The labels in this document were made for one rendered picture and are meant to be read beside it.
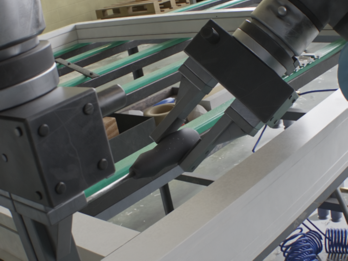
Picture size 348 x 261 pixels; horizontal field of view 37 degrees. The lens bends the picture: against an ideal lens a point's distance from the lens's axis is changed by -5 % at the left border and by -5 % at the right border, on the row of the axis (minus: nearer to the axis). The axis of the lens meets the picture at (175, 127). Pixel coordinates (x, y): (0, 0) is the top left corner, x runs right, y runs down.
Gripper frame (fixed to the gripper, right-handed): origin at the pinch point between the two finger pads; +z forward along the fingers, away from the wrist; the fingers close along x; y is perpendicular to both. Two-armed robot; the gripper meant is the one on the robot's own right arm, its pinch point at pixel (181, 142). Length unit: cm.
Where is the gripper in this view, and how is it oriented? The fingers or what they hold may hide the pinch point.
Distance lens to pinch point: 64.2
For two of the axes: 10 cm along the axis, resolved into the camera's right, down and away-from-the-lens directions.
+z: -6.5, 7.5, 1.5
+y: -3.3, -1.0, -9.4
